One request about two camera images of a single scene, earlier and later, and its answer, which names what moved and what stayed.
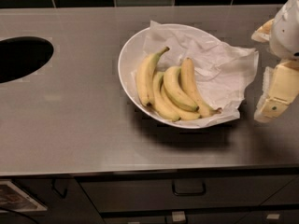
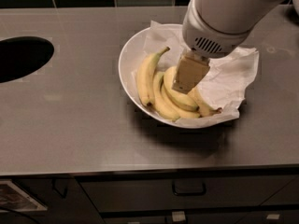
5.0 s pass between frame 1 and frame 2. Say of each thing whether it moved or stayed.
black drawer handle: stayed
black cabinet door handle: stayed
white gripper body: moved
